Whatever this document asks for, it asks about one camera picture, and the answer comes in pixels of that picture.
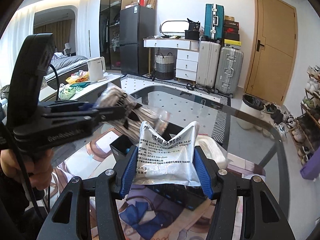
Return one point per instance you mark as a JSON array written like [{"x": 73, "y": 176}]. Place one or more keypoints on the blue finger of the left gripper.
[
  {"x": 71, "y": 106},
  {"x": 94, "y": 116}
]

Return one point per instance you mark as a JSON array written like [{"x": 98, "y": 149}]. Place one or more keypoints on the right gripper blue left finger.
[{"x": 129, "y": 171}]

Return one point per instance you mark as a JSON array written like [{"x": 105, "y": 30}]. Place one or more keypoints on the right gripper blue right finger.
[{"x": 204, "y": 172}]

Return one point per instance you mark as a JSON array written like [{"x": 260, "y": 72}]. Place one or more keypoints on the bagged adidas socks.
[{"x": 135, "y": 112}]

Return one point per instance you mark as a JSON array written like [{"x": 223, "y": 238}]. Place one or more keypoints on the silver medicine pouch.
[{"x": 166, "y": 162}]

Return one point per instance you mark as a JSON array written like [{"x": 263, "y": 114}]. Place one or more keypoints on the person's left hand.
[{"x": 41, "y": 170}]

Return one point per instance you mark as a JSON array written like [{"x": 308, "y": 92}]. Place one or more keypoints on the black cardboard box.
[{"x": 186, "y": 196}]

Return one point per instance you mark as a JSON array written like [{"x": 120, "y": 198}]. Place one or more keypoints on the white electric kettle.
[{"x": 96, "y": 69}]

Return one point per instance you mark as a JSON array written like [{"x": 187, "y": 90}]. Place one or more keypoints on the anime print table mat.
[{"x": 145, "y": 213}]

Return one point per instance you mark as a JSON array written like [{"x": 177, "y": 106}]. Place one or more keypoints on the bed with grey duvet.
[{"x": 68, "y": 65}]

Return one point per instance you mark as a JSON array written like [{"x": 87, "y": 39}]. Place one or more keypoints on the woven laundry basket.
[{"x": 165, "y": 66}]

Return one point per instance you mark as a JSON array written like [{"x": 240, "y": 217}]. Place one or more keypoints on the white trash bin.
[{"x": 252, "y": 106}]

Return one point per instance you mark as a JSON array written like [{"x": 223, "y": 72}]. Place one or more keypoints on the black refrigerator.
[{"x": 136, "y": 24}]

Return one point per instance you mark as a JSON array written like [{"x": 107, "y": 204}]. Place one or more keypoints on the silver suitcase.
[{"x": 228, "y": 71}]

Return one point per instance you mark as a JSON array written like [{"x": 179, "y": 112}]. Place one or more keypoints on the white drawer desk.
[{"x": 186, "y": 53}]

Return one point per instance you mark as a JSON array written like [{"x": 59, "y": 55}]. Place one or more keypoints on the purple bag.
[{"x": 311, "y": 169}]

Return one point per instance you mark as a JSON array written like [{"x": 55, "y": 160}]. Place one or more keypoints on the shoe rack with shoes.
[{"x": 306, "y": 132}]

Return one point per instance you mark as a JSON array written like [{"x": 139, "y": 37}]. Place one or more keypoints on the oval mirror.
[{"x": 174, "y": 28}]

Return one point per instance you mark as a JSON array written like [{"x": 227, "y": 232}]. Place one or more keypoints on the black glass wardrobe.
[{"x": 109, "y": 29}]

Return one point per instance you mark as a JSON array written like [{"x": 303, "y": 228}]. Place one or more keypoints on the white suitcase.
[{"x": 209, "y": 53}]

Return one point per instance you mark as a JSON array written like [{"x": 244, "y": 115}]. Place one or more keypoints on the wooden door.
[{"x": 273, "y": 52}]

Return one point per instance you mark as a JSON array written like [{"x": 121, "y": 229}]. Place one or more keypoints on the stack of shoe boxes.
[{"x": 231, "y": 33}]

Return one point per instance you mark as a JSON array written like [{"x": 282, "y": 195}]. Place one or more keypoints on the teal suitcase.
[{"x": 214, "y": 22}]

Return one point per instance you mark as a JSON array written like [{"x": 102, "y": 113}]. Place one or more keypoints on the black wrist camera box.
[{"x": 30, "y": 68}]

